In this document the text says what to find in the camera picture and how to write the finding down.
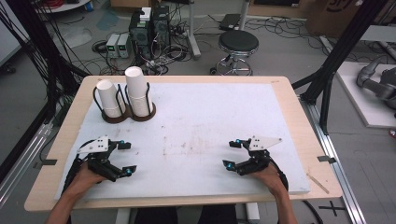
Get thin wooden stick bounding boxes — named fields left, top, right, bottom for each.
left=305, top=173, right=331, bottom=195

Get grey power supply unit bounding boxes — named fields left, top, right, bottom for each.
left=117, top=32, right=132, bottom=60
left=105, top=33, right=121, bottom=59

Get right hand-held gripper cable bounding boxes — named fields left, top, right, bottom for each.
left=269, top=158, right=290, bottom=191

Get tangle of floor cables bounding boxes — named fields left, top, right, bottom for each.
left=91, top=12, right=200, bottom=77

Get brown wire cup holder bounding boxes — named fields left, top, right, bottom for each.
left=92, top=81, right=157, bottom=125

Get tall white paper cup stack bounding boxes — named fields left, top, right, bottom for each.
left=124, top=65, right=154, bottom=119

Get white platform board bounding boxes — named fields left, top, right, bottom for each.
left=335, top=60, right=396, bottom=130

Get white desk leg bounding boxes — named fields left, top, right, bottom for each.
left=186, top=0, right=203, bottom=61

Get hand-held gripper cable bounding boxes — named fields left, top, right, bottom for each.
left=269, top=158, right=290, bottom=191
left=61, top=139, right=96, bottom=195

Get person's left hand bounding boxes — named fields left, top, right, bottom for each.
left=68, top=161, right=107, bottom=196

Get black frame with cable bundle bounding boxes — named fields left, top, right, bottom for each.
left=0, top=0, right=82, bottom=181

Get black metal frame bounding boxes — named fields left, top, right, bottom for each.
left=291, top=0, right=390, bottom=135

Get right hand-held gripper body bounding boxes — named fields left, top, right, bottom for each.
left=234, top=134, right=283, bottom=177

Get person's right hand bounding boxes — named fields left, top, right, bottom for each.
left=247, top=162, right=287, bottom=198

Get left hand-held gripper cable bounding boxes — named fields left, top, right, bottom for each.
left=61, top=139, right=96, bottom=195

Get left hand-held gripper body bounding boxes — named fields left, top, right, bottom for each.
left=76, top=134, right=125, bottom=183

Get person's legs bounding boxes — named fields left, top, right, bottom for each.
left=133, top=203, right=239, bottom=224

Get cardboard box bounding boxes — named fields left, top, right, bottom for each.
left=304, top=0, right=396, bottom=39

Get round white table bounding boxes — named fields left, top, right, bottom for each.
left=35, top=0, right=92, bottom=14

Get white table mat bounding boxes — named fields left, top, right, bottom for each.
left=54, top=81, right=312, bottom=201

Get black tape piece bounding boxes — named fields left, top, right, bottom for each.
left=317, top=155, right=337, bottom=164
left=32, top=159, right=58, bottom=170

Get white side table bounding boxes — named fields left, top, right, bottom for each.
left=360, top=23, right=396, bottom=60

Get aluminium floor rail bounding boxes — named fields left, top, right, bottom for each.
left=298, top=95, right=368, bottom=224
left=0, top=121, right=54, bottom=209

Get black round stool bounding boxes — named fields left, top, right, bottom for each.
left=209, top=29, right=261, bottom=77

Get black computer tower white top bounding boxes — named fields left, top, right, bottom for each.
left=128, top=7, right=154, bottom=61

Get short white paper cup stack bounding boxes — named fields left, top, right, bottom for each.
left=95, top=78, right=126, bottom=119

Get wooden table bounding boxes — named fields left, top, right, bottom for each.
left=23, top=75, right=344, bottom=213

